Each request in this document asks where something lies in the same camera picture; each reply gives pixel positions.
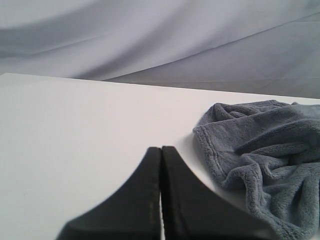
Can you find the grey-blue fleece towel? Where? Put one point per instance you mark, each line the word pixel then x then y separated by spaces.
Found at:
pixel 272 150

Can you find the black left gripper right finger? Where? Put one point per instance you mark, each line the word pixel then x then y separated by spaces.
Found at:
pixel 191 211

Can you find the grey backdrop cloth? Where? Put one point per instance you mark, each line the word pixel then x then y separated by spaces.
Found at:
pixel 253 46

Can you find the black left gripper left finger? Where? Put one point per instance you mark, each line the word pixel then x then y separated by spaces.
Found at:
pixel 131 213

